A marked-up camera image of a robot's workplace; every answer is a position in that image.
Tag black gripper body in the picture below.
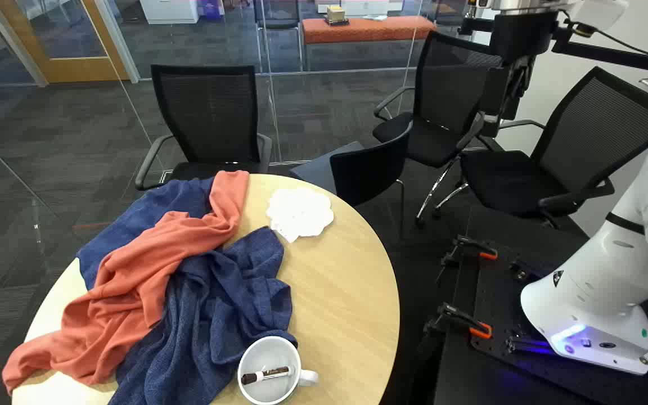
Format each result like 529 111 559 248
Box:
490 10 562 68

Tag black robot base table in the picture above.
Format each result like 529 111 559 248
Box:
412 234 648 405

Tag black mesh chair, chrome legs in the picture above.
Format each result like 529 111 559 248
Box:
371 29 516 225

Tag wide black mesh chair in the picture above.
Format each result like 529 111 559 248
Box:
458 65 648 231

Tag dark navy chair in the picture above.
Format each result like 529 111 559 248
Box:
291 121 417 209

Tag orange bench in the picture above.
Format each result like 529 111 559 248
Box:
300 13 442 47

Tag black orange clamp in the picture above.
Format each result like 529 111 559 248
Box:
426 301 496 344
440 234 502 267

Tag small box on bench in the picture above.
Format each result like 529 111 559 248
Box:
322 5 352 28

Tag black mesh chair, grey armrests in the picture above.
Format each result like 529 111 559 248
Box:
134 63 276 191

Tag white cabinet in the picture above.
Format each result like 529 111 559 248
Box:
137 0 200 28

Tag white ceramic mug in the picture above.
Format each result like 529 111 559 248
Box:
234 333 322 405

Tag navy blue towel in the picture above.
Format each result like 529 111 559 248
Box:
75 175 297 405

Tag orange towel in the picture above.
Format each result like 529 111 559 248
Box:
0 168 253 396

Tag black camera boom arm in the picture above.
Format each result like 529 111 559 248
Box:
458 17 648 99

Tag wooden door frame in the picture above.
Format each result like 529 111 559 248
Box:
0 0 145 85

